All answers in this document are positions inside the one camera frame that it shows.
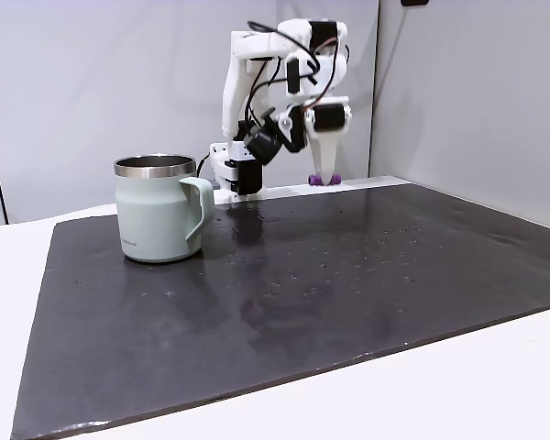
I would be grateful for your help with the purple pen grip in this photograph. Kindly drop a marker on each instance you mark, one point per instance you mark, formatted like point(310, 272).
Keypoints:
point(318, 180)

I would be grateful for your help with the black mat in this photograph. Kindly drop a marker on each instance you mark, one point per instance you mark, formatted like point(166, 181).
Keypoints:
point(302, 298)

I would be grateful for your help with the pale green steel mug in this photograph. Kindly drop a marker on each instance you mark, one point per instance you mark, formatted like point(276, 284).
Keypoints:
point(156, 220)

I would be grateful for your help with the black camera box on mount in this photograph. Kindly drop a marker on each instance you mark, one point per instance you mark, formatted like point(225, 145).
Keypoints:
point(265, 146)

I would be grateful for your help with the black wall fixture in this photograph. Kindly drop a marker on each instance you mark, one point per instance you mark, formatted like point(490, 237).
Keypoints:
point(414, 2)

